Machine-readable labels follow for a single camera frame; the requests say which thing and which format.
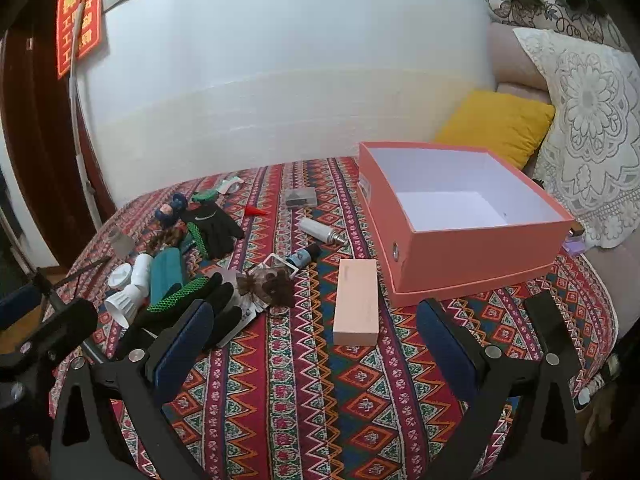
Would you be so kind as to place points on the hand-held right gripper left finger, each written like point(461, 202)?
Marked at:
point(182, 347)

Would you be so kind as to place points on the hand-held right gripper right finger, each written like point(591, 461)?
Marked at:
point(445, 347)

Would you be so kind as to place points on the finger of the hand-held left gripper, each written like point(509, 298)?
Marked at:
point(60, 322)

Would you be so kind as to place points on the black glove green mesh cuff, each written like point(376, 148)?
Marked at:
point(220, 295)
point(215, 227)

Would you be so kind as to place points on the dark teal foil packet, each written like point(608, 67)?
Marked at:
point(167, 270)

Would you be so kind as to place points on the pink cardboard box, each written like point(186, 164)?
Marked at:
point(450, 265)

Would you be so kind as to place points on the small peach box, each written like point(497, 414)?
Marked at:
point(355, 305)

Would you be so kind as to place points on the blue curved object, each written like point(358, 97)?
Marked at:
point(17, 305)

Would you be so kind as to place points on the black rod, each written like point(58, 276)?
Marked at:
point(85, 270)

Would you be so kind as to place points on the white ribbed plastic cone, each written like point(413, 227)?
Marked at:
point(122, 305)

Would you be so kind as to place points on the white round cap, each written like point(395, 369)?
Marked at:
point(120, 277)

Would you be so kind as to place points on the small white bottle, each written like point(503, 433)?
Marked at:
point(142, 272)

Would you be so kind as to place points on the clear plastic jar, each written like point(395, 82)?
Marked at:
point(121, 242)

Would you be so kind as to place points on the brown braided hair piece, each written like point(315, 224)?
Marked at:
point(165, 237)

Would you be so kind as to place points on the red patterned blanket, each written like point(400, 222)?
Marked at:
point(300, 385)

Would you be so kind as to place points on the small red funnel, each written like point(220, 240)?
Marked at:
point(254, 210)

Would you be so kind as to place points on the small purple packet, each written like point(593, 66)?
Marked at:
point(573, 246)

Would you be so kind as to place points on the pink and teal packet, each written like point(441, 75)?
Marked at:
point(231, 185)

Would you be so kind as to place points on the white tube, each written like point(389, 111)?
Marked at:
point(317, 227)

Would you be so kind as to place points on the brown wooden block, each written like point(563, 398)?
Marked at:
point(578, 229)

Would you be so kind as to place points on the beige cushion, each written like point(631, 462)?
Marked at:
point(617, 285)

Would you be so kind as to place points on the clear plastic box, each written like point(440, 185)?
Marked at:
point(301, 197)

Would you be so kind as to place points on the white pipe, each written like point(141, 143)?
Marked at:
point(75, 110)

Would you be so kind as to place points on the yellow pillow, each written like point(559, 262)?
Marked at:
point(495, 125)

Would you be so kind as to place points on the white lace pillow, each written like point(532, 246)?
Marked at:
point(590, 135)

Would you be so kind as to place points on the floral patterned cover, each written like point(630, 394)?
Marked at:
point(565, 17)

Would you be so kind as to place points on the white rectangular frame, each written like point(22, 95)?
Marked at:
point(274, 260)

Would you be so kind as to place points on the dark wooden door frame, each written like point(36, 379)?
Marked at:
point(30, 110)

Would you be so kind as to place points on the red wall poster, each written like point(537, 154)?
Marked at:
point(80, 20)

